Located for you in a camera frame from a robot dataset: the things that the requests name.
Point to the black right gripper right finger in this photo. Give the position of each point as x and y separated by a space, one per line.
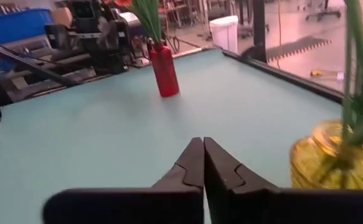
228 186

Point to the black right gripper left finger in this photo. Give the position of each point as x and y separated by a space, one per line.
181 186

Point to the red ribbed vase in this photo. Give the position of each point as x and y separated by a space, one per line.
165 71

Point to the white flower bunch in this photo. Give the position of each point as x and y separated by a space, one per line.
360 62

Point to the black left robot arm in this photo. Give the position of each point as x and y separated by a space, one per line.
103 40

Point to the yellow glass vase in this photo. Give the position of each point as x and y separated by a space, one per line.
318 161

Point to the white waste bin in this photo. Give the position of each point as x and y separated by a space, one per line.
224 32

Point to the black stand pole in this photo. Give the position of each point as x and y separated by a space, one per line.
259 31

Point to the blue storage bin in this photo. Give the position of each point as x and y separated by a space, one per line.
16 26

